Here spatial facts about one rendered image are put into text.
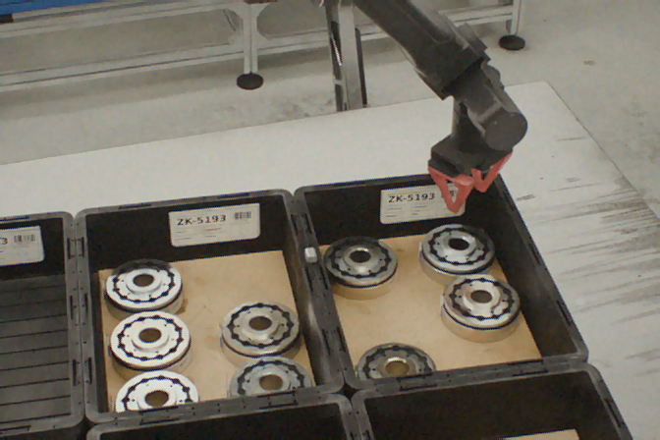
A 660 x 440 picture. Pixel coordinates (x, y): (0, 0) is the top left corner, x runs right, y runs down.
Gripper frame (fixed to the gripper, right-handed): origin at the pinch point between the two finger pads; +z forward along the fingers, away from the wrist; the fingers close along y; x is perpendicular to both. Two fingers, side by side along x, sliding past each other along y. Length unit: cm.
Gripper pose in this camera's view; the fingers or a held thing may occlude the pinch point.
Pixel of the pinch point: (467, 195)
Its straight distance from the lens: 174.6
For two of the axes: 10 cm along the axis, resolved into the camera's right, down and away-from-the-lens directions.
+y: 6.6, -4.6, 5.9
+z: 0.0, 7.8, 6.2
